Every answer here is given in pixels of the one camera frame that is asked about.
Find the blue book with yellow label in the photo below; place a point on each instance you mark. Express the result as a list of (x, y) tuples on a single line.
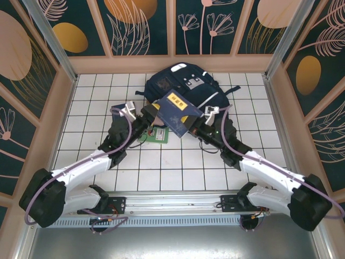
[(175, 113), (118, 106)]

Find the green book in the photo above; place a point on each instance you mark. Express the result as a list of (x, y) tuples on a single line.
[(160, 135)]

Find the navy blue backpack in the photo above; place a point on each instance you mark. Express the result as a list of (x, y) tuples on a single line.
[(172, 81)]

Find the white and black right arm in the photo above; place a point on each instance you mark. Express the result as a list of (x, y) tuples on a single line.
[(269, 170)]

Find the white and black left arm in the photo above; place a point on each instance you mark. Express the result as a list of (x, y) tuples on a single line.
[(81, 167)]

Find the grey metal shelf plate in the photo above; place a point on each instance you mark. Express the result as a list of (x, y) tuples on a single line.
[(172, 242)]

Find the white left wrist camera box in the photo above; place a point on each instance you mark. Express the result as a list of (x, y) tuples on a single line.
[(130, 110)]

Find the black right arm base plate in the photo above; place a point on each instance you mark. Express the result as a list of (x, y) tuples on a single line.
[(229, 203)]

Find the aluminium table side rail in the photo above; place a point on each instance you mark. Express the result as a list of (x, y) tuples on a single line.
[(283, 135)]

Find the aluminium mounting rail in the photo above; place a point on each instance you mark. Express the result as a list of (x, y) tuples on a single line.
[(175, 201)]

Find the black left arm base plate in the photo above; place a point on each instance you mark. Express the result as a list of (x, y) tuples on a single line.
[(118, 205)]

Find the wall panel with pink flowers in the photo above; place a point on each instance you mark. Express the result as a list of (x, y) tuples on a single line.
[(205, 27)]

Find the wall panel orange circle leaves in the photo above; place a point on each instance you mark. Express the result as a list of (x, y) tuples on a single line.
[(129, 16)]

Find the aluminium corner post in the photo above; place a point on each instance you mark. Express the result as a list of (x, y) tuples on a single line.
[(285, 40), (56, 46)]

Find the wall panel with orange oval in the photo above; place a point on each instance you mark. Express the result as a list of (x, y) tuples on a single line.
[(70, 37)]

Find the wall panel with single flower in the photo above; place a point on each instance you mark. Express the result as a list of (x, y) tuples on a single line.
[(13, 151)]

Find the wall panel pale circle reeds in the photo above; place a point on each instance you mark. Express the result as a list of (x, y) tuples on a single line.
[(258, 35)]

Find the wall panel with pink leaves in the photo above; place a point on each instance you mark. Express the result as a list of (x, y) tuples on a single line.
[(328, 145)]

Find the wall panel orange oval fern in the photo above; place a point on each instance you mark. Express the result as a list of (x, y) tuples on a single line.
[(312, 70)]

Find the wall panel large pale circle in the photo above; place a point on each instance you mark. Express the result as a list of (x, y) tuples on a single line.
[(16, 54)]

